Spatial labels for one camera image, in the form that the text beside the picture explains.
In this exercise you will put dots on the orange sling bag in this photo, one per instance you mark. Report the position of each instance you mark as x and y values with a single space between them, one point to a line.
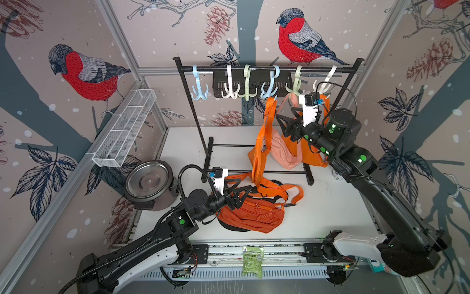
309 154

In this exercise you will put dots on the green snack packet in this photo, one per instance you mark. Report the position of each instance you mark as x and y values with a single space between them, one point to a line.
253 261

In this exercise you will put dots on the white hook right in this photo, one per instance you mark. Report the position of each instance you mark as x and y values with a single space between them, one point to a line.
324 85

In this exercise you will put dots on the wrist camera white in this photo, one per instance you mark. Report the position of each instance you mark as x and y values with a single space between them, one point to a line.
310 107
218 175

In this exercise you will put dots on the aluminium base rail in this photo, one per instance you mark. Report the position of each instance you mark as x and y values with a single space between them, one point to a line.
265 260

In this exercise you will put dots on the orange crossbody bag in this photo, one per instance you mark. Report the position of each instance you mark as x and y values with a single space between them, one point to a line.
291 194

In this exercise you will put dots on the dark orange bag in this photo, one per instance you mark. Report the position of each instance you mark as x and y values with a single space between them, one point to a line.
255 215

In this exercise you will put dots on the pink waist bag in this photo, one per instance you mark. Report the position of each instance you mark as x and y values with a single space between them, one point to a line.
281 153

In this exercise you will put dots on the light green hook left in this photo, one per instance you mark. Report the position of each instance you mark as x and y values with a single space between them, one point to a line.
247 95

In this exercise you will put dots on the light green hook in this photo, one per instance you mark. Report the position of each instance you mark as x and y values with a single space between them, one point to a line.
295 89
247 95

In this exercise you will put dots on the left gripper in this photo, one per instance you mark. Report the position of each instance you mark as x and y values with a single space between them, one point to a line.
233 201

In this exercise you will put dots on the white hook left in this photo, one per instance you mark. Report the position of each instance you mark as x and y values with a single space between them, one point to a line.
228 90

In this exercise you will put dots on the light blue hook right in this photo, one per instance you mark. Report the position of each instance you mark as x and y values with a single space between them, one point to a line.
271 91

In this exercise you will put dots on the light blue hook left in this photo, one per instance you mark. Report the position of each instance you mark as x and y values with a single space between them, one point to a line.
198 93

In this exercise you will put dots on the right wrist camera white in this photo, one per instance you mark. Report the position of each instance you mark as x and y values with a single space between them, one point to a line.
310 107

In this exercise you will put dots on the white wire mesh basket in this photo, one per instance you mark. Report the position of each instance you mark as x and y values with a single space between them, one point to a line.
118 142

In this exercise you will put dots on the light blue hook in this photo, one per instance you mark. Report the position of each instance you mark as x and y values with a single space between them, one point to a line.
198 93
271 91

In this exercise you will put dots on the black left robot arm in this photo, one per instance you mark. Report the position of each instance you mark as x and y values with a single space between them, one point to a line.
167 243

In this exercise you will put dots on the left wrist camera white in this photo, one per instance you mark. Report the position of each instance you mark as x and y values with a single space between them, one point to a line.
218 175

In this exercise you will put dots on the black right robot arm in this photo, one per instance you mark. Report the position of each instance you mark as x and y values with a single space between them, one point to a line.
413 247

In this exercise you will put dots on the light green hook right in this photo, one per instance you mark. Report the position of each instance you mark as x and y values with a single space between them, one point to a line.
295 89

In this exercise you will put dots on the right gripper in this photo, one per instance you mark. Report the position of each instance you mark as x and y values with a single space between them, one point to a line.
298 125

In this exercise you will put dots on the white hook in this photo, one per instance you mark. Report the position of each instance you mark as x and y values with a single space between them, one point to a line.
228 90
324 85

